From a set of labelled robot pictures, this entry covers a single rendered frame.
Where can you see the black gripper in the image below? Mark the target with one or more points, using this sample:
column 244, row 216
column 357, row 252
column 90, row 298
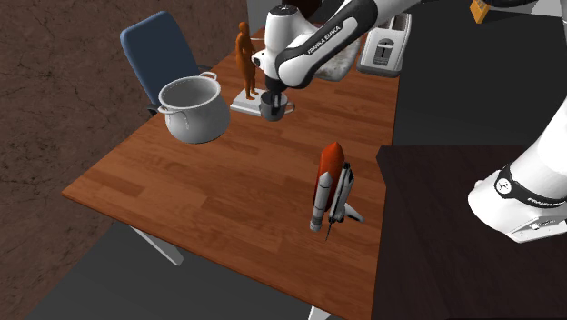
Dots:
column 275, row 85

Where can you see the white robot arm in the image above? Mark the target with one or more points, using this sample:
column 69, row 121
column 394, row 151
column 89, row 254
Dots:
column 296, row 53

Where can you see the grey mug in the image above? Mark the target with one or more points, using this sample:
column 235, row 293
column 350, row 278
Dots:
column 271, row 114

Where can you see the orange human figure on base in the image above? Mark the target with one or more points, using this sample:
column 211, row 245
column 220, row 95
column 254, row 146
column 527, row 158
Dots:
column 245, row 57

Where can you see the grey speckled flat slab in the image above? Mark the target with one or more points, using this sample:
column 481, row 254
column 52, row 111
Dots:
column 339, row 66

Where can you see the silver cooking pot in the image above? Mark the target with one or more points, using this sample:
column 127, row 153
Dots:
column 199, row 122

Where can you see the space shuttle model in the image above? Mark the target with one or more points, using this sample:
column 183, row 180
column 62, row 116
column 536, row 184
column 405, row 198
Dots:
column 330, row 173

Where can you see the white toaster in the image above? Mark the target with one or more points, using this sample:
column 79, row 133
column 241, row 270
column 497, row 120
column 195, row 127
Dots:
column 383, row 51

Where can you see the wooden desk with white legs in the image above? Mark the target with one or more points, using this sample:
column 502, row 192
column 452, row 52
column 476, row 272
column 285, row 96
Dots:
column 230, row 190

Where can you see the blue office chair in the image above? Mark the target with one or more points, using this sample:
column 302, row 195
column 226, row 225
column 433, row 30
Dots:
column 157, row 53

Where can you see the yellow box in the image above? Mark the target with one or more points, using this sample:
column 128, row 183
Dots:
column 479, row 11

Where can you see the dark robot stand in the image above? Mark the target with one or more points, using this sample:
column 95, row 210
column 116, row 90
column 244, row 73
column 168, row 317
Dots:
column 443, row 248

